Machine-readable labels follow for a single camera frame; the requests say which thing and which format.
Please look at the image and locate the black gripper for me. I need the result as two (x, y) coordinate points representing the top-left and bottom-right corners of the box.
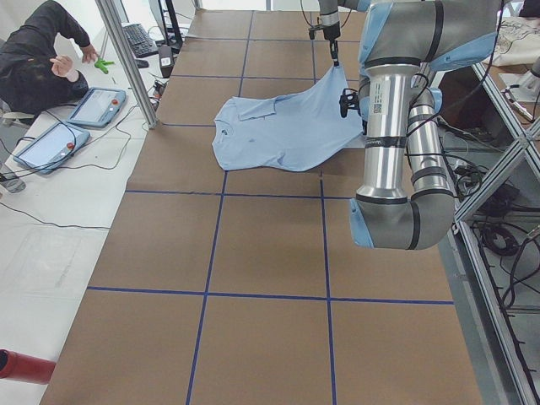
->
(323, 23), (341, 67)

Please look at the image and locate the light blue t-shirt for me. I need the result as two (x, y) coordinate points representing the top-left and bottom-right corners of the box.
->
(212, 67), (365, 171)

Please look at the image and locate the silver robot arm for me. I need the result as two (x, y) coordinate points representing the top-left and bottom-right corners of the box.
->
(315, 0), (371, 66)
(349, 1), (502, 250)

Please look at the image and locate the person right hand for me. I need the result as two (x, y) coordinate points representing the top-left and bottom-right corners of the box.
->
(80, 44), (99, 64)

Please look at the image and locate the person left hand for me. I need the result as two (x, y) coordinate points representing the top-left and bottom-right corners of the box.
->
(50, 55), (79, 83)

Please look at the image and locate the black keyboard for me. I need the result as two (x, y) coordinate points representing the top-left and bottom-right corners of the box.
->
(122, 24), (159, 58)

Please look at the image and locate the green toy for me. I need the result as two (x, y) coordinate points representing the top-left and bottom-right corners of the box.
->
(94, 58), (115, 74)

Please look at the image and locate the upper blue teach pendant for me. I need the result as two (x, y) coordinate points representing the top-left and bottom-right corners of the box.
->
(67, 87), (127, 129)

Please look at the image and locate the blue teach pendant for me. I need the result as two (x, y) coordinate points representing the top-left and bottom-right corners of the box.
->
(67, 87), (127, 129)
(13, 121), (90, 174)

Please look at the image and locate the person in black jacket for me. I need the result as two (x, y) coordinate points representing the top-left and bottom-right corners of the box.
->
(1, 1), (91, 114)

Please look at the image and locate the lower blue teach pendant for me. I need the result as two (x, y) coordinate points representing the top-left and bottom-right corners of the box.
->
(13, 121), (90, 174)

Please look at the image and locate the red fire extinguisher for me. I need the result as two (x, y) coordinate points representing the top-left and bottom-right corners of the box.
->
(1, 349), (56, 385)

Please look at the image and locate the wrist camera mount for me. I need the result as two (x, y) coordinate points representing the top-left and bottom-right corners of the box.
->
(308, 24), (325, 41)
(339, 88), (361, 118)

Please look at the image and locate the aluminium frame post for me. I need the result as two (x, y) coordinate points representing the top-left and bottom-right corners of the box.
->
(95, 0), (158, 129)

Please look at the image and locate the aluminium frame rack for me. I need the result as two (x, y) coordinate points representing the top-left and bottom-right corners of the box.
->
(440, 64), (539, 404)

